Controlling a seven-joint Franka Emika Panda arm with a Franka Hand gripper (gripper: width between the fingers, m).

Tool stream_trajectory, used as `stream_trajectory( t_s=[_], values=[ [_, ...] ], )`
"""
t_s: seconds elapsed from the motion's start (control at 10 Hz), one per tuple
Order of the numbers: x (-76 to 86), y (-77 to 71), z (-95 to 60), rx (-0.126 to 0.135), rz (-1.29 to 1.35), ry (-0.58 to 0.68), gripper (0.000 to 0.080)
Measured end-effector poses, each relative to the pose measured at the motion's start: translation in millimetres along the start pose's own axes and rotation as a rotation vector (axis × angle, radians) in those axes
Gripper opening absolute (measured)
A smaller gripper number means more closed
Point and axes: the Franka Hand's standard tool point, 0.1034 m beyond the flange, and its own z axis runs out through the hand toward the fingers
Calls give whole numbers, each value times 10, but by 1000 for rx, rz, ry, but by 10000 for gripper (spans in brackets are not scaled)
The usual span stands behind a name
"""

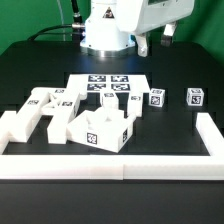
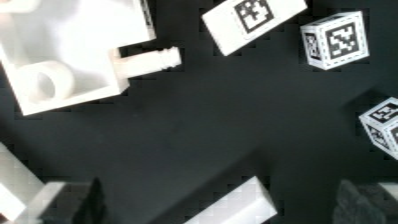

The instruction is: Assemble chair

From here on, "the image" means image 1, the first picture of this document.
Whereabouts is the white U-shaped fence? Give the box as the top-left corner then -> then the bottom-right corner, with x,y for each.
0,113 -> 224,180

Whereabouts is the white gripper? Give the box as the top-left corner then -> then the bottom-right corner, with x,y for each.
115,0 -> 195,57

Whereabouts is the white marker base plate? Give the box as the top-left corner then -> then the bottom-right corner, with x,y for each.
67,74 -> 150,93

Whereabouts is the white tagged cube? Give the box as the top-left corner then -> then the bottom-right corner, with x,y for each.
149,88 -> 165,107
186,88 -> 204,106

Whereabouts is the white chair seat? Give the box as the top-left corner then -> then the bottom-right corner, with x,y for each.
67,107 -> 136,153

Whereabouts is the white tagged cube far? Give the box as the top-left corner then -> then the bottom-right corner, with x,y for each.
186,88 -> 204,106

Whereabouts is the white chair back frame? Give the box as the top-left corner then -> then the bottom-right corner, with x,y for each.
0,87 -> 87,149

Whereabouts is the black cable with connector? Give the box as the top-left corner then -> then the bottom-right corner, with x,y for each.
27,0 -> 86,42

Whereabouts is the white tagged cube near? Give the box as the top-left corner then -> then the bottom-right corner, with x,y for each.
149,88 -> 165,107

